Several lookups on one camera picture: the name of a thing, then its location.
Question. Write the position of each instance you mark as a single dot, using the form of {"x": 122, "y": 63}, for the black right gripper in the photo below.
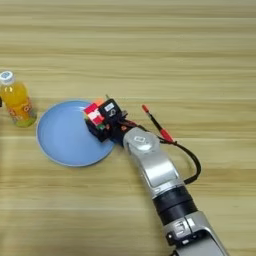
{"x": 119, "y": 128}

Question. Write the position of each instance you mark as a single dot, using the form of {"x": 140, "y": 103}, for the multicoloured puzzle cube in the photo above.
{"x": 93, "y": 112}

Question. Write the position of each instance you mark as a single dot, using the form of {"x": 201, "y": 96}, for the red and black marker pen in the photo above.
{"x": 160, "y": 128}

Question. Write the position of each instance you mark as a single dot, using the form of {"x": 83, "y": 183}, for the orange juice bottle white cap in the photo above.
{"x": 16, "y": 100}

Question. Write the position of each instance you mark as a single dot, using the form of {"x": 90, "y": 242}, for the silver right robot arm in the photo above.
{"x": 160, "y": 170}

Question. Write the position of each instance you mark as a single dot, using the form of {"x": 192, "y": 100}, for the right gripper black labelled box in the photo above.
{"x": 110, "y": 107}

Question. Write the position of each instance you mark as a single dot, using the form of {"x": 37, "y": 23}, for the light blue round plate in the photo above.
{"x": 63, "y": 140}

